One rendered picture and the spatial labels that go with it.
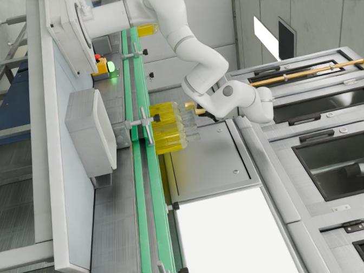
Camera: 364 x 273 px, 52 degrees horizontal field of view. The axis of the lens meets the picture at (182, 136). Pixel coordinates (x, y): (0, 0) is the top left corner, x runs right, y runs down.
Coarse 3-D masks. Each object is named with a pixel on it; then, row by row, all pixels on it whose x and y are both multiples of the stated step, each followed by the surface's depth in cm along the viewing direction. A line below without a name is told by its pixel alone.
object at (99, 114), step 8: (96, 96) 115; (96, 104) 112; (96, 112) 109; (104, 112) 125; (96, 120) 108; (104, 120) 127; (96, 128) 110; (104, 128) 128; (104, 136) 112; (112, 136) 131; (104, 144) 113; (112, 144) 130; (112, 152) 126; (112, 160) 117
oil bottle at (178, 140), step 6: (174, 132) 147; (180, 132) 146; (156, 138) 146; (162, 138) 145; (168, 138) 144; (174, 138) 144; (180, 138) 143; (186, 138) 145; (156, 144) 143; (162, 144) 143; (168, 144) 144; (174, 144) 144; (180, 144) 145; (186, 144) 146; (156, 150) 145; (162, 150) 145; (168, 150) 145; (174, 150) 146
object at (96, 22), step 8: (80, 0) 121; (80, 8) 128; (88, 8) 125; (96, 8) 125; (104, 8) 125; (112, 8) 124; (120, 8) 124; (80, 16) 122; (88, 16) 123; (96, 16) 124; (104, 16) 124; (112, 16) 124; (120, 16) 125; (88, 24) 124; (96, 24) 124; (104, 24) 125; (112, 24) 125; (120, 24) 126; (128, 24) 127; (88, 32) 125; (96, 32) 126; (104, 32) 127; (112, 32) 129; (88, 40) 126
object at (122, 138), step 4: (116, 124) 134; (120, 124) 134; (124, 124) 134; (112, 128) 133; (116, 128) 133; (120, 128) 133; (124, 128) 133; (116, 132) 134; (120, 132) 134; (124, 132) 134; (116, 136) 134; (120, 136) 135; (124, 136) 135; (128, 136) 136; (116, 140) 135; (120, 140) 135; (124, 140) 136; (128, 140) 137; (116, 144) 137; (120, 144) 137; (124, 144) 137; (128, 144) 138; (116, 148) 138
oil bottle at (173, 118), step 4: (168, 116) 156; (172, 116) 155; (176, 116) 155; (180, 116) 156; (164, 120) 154; (168, 120) 154; (172, 120) 153; (176, 120) 153; (180, 120) 153; (152, 124) 153; (156, 124) 153; (160, 124) 153; (164, 124) 152
